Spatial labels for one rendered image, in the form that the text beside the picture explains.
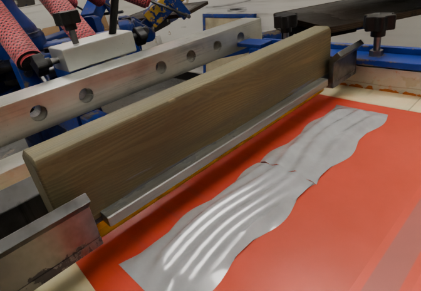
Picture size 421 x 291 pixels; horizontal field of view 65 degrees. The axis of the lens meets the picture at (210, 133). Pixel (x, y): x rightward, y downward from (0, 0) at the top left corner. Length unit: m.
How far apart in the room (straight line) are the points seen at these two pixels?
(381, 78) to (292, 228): 0.32
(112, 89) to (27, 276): 0.32
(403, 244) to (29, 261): 0.27
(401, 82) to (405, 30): 1.86
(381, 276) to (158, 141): 0.20
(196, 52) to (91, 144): 0.39
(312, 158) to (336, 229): 0.10
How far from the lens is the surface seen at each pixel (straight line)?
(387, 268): 0.28
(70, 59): 0.55
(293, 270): 0.27
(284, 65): 0.42
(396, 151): 0.41
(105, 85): 0.52
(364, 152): 0.40
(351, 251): 0.28
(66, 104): 0.50
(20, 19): 1.07
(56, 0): 0.83
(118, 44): 0.59
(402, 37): 2.41
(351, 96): 0.54
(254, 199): 0.31
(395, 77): 0.55
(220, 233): 0.29
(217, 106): 0.34
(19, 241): 0.25
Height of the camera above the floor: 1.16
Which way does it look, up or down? 27 degrees down
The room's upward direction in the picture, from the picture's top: 9 degrees counter-clockwise
